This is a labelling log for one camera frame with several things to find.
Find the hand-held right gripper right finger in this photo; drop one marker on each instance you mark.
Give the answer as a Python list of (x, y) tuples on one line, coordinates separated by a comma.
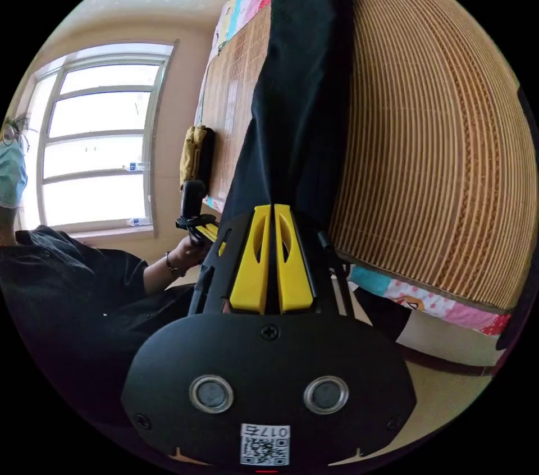
[(294, 277)]

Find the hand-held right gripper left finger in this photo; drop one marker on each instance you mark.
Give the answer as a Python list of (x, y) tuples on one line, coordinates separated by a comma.
[(249, 273)]

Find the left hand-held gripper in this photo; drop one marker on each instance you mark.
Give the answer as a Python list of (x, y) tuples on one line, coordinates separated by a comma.
[(194, 223)]

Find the black pants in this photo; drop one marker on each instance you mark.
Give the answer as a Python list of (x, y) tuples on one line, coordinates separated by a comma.
[(303, 96)]

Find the person's left forearm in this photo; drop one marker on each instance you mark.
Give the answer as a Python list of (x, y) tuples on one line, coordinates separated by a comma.
[(158, 270)]

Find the person's left hand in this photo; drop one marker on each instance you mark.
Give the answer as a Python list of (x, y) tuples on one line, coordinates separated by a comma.
[(187, 254)]

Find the window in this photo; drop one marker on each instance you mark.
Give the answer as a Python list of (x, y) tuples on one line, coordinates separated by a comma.
[(99, 138)]

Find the person's body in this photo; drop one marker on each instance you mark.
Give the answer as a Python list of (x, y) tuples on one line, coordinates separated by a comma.
[(71, 298)]

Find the bed with woven mat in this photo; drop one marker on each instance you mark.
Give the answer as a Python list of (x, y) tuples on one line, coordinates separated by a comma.
[(429, 138)]

